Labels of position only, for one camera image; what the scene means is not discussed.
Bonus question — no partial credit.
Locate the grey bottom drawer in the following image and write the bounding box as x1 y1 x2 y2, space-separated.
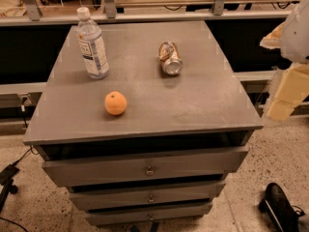
85 202 212 226

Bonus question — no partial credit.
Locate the black shoe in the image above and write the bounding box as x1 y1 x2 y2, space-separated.
258 183 305 232

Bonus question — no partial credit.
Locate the grey drawer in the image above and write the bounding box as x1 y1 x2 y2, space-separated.
70 181 225 211
42 146 248 187
85 202 212 226

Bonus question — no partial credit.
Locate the clear plastic water bottle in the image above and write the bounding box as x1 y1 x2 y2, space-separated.
76 7 109 79

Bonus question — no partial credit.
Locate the grey top drawer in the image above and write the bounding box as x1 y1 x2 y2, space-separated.
42 146 248 187

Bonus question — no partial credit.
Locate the orange soda can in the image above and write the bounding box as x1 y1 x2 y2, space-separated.
158 42 183 75

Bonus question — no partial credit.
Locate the grey drawer cabinet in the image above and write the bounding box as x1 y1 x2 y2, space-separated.
25 21 262 216

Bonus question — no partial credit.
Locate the grey middle drawer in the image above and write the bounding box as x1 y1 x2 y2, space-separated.
70 181 225 211

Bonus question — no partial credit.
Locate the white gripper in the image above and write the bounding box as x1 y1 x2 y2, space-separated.
260 0 309 122

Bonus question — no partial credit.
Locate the grey metal railing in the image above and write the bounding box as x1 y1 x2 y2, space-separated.
0 0 299 26

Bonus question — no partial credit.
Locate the black power adapter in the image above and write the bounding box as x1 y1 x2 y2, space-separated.
0 164 19 185

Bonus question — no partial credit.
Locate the orange fruit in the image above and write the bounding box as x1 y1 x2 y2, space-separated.
104 91 127 116

